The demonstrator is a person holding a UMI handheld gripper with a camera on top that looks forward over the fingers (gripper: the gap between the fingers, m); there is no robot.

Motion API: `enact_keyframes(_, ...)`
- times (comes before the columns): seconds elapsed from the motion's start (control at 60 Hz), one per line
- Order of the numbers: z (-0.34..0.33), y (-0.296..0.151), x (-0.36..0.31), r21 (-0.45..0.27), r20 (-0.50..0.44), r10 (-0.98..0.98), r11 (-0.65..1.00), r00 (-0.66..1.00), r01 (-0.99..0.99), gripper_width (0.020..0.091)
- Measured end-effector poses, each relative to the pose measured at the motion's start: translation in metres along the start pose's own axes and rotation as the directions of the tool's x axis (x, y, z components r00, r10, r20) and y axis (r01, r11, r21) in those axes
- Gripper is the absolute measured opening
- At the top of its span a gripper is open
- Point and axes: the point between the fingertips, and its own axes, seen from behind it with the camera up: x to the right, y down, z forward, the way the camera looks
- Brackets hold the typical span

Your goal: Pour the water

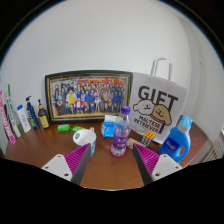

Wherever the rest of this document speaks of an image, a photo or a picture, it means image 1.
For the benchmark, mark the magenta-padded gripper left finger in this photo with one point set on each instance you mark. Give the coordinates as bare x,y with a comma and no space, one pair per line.
58,166

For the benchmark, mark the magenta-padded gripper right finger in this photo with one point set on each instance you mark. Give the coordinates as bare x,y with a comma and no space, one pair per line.
165,166

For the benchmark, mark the clear purple-capped water bottle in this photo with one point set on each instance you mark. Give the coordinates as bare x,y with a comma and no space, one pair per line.
120,133

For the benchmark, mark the blue detergent bottle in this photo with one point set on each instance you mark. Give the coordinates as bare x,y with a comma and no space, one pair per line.
175,143

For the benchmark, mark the colourful puzzle cube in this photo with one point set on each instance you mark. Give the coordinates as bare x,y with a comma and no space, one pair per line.
148,138

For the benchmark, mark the blue patterned paper cup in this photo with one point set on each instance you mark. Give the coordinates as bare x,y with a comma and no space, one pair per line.
85,136

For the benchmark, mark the flat round red coaster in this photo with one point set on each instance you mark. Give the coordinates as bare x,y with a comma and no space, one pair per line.
125,154

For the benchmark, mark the brown pump bottle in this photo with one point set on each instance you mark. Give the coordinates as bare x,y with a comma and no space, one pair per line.
43,118

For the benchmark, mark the white radiator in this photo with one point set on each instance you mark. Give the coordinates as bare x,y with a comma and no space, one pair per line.
213,151

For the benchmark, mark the white blue-capped lotion bottle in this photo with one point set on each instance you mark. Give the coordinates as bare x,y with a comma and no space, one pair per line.
24,120

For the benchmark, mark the blue tissue pack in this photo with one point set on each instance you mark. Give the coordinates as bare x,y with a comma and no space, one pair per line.
108,128

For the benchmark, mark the white paper gift bag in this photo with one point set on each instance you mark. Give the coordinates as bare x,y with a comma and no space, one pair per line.
156,103

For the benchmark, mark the white tube with pink lettering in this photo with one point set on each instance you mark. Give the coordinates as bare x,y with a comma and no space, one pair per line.
8,126

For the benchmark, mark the white tube with green stripe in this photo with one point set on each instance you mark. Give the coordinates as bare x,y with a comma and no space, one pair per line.
13,115

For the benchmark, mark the framed cartoon group picture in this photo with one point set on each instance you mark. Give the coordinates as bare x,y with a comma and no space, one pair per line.
88,96

